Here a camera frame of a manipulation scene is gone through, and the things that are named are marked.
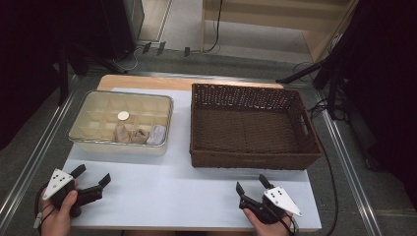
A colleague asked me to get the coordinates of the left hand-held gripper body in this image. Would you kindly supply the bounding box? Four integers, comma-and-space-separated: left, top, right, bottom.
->
42, 168, 103, 218

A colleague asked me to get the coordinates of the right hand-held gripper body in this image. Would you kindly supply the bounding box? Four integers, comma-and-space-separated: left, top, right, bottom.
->
238, 186, 303, 225

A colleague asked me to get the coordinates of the cream divided storage box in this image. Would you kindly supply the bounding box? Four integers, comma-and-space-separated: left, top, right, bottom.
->
68, 90, 174, 156

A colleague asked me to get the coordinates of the beige sock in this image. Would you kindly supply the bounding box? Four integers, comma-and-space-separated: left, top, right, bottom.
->
130, 128, 150, 145
112, 124, 133, 144

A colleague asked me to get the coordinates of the brown woven basket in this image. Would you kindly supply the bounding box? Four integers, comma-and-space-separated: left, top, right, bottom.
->
189, 83, 324, 171

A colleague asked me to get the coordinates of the clear lid with round knob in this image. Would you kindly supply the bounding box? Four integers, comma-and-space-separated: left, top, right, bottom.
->
67, 89, 175, 148

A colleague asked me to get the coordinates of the white sock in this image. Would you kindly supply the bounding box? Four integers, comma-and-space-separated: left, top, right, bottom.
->
146, 124, 168, 146

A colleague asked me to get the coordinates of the person's left hand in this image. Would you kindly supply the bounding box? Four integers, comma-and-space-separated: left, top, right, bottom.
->
39, 186, 80, 236

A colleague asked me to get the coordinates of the person's right hand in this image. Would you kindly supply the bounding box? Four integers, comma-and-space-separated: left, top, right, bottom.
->
242, 207, 293, 236

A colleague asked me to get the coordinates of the white table mat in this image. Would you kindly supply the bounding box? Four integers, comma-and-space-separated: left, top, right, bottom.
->
38, 87, 323, 230

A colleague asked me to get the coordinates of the black tripod stand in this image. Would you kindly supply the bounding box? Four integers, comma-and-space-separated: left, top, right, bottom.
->
57, 40, 129, 106

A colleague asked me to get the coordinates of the black metal stand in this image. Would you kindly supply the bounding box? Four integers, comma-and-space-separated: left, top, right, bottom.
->
274, 48, 350, 121

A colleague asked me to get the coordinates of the dark curtain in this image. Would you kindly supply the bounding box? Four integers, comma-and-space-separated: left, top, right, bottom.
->
0, 0, 106, 151
328, 0, 417, 207

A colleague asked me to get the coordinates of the black cabinet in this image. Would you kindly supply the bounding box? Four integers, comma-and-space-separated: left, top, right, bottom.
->
99, 0, 146, 62

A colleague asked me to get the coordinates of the light wooden shelf unit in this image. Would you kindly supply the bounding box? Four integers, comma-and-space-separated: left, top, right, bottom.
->
200, 0, 360, 63

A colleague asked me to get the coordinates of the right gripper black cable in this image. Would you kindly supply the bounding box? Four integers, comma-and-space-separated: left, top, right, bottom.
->
271, 209, 300, 236

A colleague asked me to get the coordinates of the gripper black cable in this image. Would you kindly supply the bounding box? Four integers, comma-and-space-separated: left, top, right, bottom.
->
271, 209, 300, 236
32, 181, 55, 230

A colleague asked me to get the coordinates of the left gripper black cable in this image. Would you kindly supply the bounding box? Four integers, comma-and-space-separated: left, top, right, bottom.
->
32, 181, 55, 230

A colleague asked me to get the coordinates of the metal rail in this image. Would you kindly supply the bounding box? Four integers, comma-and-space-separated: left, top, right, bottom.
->
314, 88, 385, 236
0, 74, 82, 217

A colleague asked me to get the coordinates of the black floor cable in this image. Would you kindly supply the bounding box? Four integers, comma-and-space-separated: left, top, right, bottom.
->
308, 97, 339, 236

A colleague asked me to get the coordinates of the white floor cable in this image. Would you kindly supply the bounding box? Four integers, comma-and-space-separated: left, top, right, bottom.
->
122, 45, 147, 72

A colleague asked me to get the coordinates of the black hanging cable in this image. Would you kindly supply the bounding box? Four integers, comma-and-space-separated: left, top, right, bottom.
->
202, 0, 224, 54

